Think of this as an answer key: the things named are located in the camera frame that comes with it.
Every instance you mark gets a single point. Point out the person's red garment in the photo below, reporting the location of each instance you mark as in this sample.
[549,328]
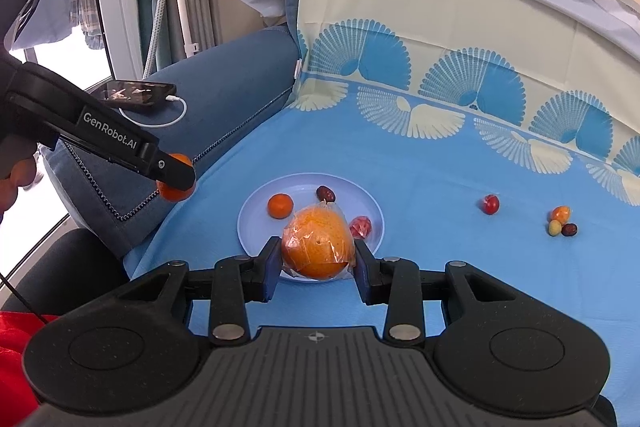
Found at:
[15,357]

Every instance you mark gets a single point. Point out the small yellow-green fruit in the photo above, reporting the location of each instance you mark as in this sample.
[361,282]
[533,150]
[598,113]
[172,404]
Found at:
[555,228]

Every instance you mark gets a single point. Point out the plastic-wrapped orange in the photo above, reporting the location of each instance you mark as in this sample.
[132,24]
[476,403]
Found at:
[317,242]
[561,213]

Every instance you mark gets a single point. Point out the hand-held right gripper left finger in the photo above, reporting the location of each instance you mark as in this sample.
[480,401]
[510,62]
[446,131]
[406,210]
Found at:
[272,267]

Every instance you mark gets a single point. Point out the hanging plaid garment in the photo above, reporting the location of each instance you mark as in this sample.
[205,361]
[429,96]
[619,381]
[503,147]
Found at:
[87,7]

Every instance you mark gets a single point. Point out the blue fan-print bed sheet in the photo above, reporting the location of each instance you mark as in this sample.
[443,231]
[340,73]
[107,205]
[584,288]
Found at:
[450,167]

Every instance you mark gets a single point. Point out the blue denim bolster pillow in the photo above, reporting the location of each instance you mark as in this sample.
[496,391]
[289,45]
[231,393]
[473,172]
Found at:
[225,77]

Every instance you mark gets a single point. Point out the person's left hand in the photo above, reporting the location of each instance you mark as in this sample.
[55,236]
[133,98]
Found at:
[22,176]

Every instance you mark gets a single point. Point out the light blue round plate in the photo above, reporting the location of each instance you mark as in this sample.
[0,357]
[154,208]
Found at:
[300,189]

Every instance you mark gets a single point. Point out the small tangerine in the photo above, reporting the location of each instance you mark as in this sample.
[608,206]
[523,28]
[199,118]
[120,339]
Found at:
[280,205]
[172,194]

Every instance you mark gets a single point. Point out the dark red jujube date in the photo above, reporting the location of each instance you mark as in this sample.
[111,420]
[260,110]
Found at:
[570,230]
[325,193]

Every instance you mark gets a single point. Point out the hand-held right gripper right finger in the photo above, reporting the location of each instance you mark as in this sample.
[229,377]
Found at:
[362,274]

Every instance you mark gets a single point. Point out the black seat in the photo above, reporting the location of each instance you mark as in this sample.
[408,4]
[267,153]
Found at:
[60,267]

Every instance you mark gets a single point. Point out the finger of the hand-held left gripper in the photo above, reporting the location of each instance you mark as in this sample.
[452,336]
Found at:
[172,172]

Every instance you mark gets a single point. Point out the dotted fabric-covered pole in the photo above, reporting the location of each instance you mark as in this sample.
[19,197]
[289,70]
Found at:
[156,27]

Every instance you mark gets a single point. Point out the plastic-wrapped red fruit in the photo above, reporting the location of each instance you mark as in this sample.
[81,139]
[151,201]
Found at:
[361,227]
[490,204]

